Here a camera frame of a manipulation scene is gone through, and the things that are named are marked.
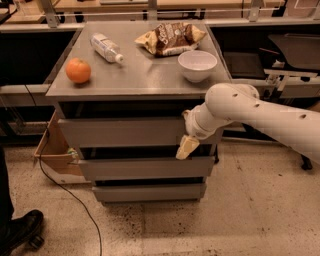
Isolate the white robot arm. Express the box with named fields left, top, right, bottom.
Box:
left=176, top=83, right=320, bottom=163

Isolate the cardboard box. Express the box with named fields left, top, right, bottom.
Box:
left=34, top=113, right=87, bottom=184

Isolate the dark trouser leg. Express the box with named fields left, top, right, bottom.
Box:
left=0, top=147, right=14, bottom=239

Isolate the orange fruit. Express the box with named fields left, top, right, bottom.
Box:
left=65, top=58, right=91, bottom=84

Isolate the grey middle drawer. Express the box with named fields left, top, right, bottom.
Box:
left=78, top=157, right=214, bottom=181

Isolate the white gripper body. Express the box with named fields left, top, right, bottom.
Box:
left=183, top=105, right=217, bottom=140

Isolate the clear plastic water bottle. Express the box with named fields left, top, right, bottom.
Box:
left=90, top=33, right=124, bottom=64

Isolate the long grey workbench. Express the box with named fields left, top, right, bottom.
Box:
left=0, top=18, right=320, bottom=107

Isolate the white ceramic bowl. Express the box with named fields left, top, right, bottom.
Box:
left=178, top=50, right=218, bottom=83

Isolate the black shoe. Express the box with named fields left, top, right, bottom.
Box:
left=0, top=209, right=44, bottom=256

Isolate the black floor cable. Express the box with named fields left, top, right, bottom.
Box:
left=23, top=84, right=103, bottom=256

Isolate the grey top drawer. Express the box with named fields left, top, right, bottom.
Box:
left=57, top=115, right=228, bottom=149

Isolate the grey drawer cabinet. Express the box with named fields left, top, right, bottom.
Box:
left=47, top=32, right=230, bottom=188

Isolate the grey drawer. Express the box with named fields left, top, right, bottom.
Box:
left=92, top=183, right=206, bottom=202
left=78, top=157, right=214, bottom=181
left=57, top=115, right=228, bottom=149

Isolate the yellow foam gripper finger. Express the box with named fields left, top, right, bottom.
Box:
left=176, top=135, right=200, bottom=160

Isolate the brown chip bag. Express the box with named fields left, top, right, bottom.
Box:
left=135, top=22, right=207, bottom=57

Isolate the grey bottom drawer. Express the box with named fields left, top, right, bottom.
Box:
left=92, top=183, right=206, bottom=202

